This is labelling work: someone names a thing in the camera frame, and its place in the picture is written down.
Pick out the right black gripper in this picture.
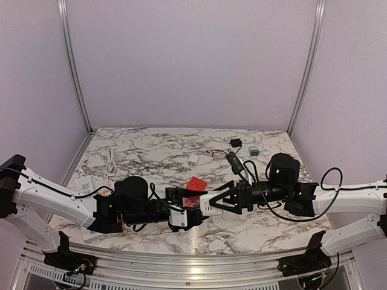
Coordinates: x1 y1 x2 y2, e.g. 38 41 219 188
209 180 290 216

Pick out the red cube socket adapter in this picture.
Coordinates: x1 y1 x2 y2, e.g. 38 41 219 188
186 176 207 192

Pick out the black adapter with cable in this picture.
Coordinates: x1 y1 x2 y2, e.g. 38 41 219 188
229 138 242 150

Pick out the pink triangular power strip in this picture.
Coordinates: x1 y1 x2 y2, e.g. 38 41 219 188
181 196 200 208

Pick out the white travel adapter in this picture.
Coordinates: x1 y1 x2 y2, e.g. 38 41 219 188
200 193 223 216

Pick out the orange power strip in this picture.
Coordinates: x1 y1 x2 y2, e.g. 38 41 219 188
99 188 113 197

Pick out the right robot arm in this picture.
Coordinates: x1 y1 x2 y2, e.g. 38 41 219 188
207 153 386 271

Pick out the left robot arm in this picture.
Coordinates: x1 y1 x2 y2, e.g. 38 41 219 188
1 155 207 269

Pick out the green plug adapter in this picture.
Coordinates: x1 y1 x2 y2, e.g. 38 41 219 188
249 146 259 156

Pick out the white usb charger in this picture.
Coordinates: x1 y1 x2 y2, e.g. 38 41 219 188
187 154 200 167

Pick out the white pastel power strip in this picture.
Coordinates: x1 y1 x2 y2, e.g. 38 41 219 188
74 176 105 244

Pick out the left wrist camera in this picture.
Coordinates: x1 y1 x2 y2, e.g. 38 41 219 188
168 210 188 232

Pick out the pink coiled cable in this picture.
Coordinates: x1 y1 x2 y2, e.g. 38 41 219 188
206 149 228 160

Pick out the white power cord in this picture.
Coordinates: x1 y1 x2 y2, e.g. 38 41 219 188
105 146 119 187

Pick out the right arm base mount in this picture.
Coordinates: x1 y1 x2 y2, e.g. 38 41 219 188
277 231 332 277

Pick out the front aluminium rail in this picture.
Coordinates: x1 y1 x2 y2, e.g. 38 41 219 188
9 241 365 289

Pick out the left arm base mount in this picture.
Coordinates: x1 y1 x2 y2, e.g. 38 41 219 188
44 231 97 276

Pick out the right aluminium frame post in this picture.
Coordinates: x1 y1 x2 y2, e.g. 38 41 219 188
287 0 327 137

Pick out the aluminium frame post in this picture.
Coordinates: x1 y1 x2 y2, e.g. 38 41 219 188
287 0 327 137
57 0 93 135

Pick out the left aluminium frame post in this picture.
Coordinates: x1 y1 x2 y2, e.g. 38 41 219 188
57 0 93 135

